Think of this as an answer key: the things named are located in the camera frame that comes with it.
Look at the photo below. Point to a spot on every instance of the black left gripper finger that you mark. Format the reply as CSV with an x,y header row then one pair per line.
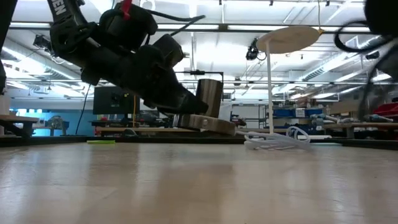
x,y
183,102

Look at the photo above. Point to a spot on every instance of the brass lamp socket base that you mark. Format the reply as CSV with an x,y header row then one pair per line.
x,y
211,96

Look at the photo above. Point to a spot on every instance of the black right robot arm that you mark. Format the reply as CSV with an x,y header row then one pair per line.
x,y
382,15

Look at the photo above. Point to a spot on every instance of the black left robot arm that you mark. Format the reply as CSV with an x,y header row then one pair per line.
x,y
68,34

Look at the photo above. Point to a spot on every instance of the black computer monitor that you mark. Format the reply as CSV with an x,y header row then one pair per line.
x,y
112,102

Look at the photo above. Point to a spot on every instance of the black red benchtop device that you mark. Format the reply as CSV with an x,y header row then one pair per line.
x,y
237,120

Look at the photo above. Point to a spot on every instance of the black table clamp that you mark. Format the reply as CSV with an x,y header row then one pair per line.
x,y
129,132
293,134

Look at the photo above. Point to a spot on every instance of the green sticky note pad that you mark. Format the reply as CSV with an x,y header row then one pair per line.
x,y
101,142

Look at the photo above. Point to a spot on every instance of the grey machine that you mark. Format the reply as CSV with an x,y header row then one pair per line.
x,y
57,123

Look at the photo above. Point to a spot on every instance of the blue storage bin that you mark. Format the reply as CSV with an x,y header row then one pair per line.
x,y
314,112
283,112

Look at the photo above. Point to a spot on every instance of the black ceiling device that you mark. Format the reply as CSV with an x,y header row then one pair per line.
x,y
40,42
372,55

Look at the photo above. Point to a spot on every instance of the white round-top stand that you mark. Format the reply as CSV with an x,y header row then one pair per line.
x,y
289,39

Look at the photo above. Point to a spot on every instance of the wooden workbench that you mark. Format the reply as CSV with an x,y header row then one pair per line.
x,y
18,119
360,125

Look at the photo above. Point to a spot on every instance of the white container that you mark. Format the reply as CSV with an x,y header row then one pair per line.
x,y
4,105

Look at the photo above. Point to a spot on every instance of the grey blue cylindrical part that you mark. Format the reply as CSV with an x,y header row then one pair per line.
x,y
377,118
323,118

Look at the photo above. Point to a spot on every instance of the blue sticky note pad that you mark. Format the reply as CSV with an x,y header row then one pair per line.
x,y
326,144

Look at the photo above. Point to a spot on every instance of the white ceiling air vent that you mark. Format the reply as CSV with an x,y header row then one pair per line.
x,y
352,44

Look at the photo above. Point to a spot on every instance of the red storage bin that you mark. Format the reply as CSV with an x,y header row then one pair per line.
x,y
387,109

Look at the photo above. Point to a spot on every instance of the black tubular gantry frame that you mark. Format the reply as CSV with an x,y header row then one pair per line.
x,y
197,72

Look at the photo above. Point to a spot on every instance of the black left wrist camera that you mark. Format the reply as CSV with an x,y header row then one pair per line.
x,y
130,28

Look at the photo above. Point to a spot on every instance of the black ceiling camera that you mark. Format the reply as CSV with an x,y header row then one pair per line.
x,y
252,53

